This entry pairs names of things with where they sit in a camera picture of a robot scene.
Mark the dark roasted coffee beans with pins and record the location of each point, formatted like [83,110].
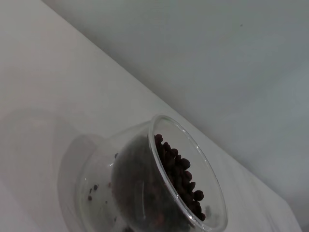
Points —
[178,174]

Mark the clear double-wall glass cup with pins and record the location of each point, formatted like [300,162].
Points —
[96,169]

